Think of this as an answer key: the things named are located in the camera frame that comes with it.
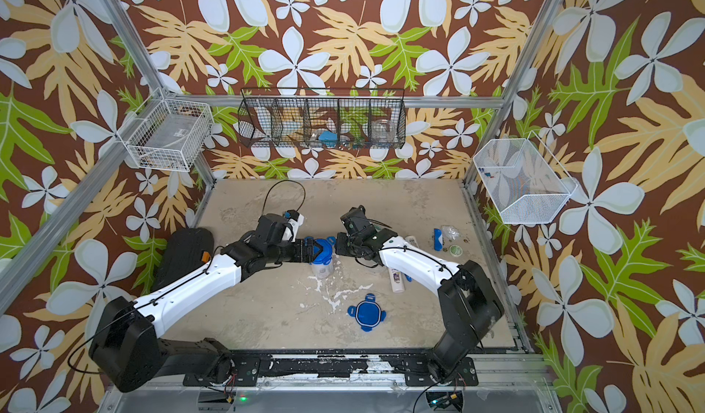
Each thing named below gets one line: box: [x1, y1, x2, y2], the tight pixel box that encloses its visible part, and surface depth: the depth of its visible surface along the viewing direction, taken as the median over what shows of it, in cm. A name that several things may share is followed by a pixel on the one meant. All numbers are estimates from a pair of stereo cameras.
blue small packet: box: [433, 227, 444, 252], surface depth 104 cm
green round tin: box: [448, 244, 464, 257], surface depth 100 cm
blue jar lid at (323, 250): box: [304, 235, 337, 266], surface depth 84 cm
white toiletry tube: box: [390, 268, 406, 294], surface depth 90 cm
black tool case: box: [152, 227, 214, 293], surface depth 93 cm
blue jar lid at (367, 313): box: [346, 292, 388, 333], surface depth 86 cm
